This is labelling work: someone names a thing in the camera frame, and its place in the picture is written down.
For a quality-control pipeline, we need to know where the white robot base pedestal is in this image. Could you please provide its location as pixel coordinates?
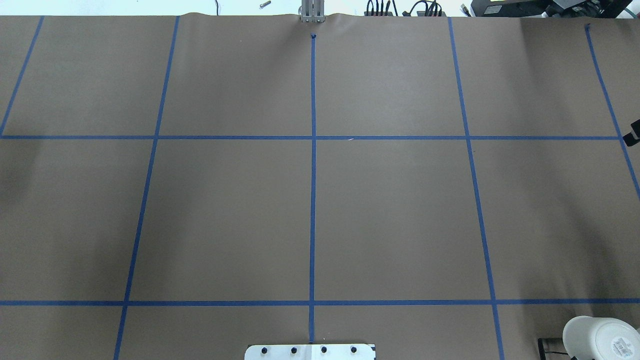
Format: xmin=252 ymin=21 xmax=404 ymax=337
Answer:
xmin=244 ymin=343 xmax=377 ymax=360

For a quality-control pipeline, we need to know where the aluminium frame post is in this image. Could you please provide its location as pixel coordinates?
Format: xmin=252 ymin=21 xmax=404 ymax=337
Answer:
xmin=298 ymin=0 xmax=326 ymax=23

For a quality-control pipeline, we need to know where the black laptop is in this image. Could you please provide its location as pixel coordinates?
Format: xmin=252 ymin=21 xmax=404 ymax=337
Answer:
xmin=470 ymin=0 xmax=632 ymax=19

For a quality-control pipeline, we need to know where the black wire rack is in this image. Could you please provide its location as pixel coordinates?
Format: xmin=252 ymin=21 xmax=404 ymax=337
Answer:
xmin=537 ymin=338 xmax=571 ymax=360

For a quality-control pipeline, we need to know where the white upside-down cup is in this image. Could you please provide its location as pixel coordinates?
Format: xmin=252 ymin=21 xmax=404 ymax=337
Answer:
xmin=562 ymin=316 xmax=640 ymax=360

